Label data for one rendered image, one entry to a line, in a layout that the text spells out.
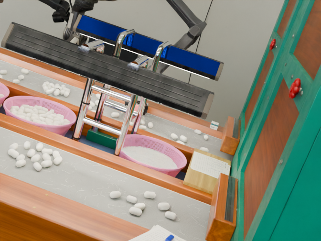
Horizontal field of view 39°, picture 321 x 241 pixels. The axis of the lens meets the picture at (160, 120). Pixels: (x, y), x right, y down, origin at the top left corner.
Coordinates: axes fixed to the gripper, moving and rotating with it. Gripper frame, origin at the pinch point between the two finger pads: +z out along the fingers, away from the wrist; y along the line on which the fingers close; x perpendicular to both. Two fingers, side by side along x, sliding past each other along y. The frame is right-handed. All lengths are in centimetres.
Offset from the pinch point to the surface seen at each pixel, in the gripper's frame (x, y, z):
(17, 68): 15, -61, -14
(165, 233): -50, 29, 55
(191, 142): 4.4, 27.7, -2.5
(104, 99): -17.2, -9.6, 4.5
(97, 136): -5.9, -8.1, 15.0
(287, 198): -88, 47, 52
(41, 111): -11.5, -30.7, 16.0
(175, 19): 122, -19, -175
